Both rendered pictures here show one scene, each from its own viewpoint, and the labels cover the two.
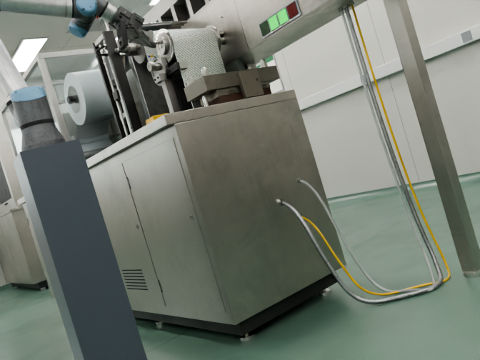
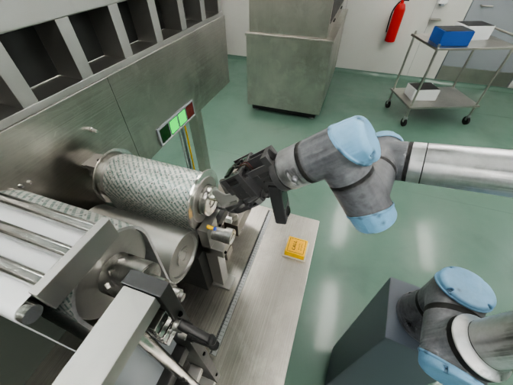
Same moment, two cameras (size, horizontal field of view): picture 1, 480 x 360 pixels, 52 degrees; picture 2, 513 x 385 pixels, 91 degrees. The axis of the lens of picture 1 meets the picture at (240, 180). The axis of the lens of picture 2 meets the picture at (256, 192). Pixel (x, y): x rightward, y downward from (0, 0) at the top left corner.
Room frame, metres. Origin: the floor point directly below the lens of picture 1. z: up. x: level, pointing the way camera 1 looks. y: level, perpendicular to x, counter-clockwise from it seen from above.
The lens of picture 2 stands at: (2.31, 0.57, 1.70)
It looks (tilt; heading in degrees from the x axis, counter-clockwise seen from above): 46 degrees down; 235
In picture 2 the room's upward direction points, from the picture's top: straight up
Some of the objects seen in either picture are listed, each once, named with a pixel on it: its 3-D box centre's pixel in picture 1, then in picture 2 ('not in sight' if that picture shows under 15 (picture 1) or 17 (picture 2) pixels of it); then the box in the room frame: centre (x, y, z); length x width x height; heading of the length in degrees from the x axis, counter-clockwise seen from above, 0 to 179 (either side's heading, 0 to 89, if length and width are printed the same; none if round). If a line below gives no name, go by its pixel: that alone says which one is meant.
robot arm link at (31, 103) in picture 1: (31, 106); (454, 297); (1.76, 0.63, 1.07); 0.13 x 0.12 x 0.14; 25
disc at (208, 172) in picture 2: (164, 46); (204, 198); (2.18, 0.15, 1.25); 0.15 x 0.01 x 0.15; 36
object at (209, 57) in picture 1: (203, 68); not in sight; (2.20, 0.01, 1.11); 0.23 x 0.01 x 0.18; 126
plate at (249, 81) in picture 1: (250, 83); not in sight; (2.06, -0.16, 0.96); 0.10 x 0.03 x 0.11; 126
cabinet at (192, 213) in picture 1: (142, 233); not in sight; (2.97, 0.66, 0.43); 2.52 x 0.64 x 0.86; 36
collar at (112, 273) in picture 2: (132, 48); (130, 278); (2.37, 0.31, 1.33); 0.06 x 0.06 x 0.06; 36
